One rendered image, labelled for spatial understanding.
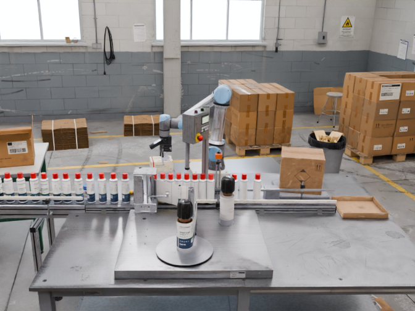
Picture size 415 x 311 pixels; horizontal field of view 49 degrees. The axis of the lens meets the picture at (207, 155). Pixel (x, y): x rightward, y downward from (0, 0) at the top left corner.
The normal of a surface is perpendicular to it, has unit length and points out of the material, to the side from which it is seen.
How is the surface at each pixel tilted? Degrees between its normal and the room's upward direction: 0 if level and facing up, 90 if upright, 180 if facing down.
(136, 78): 90
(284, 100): 90
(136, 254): 0
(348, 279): 0
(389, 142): 88
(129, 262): 0
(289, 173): 90
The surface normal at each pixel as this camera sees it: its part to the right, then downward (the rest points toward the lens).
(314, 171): -0.16, 0.33
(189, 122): -0.54, 0.27
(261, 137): 0.18, 0.33
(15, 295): 0.02, -0.94
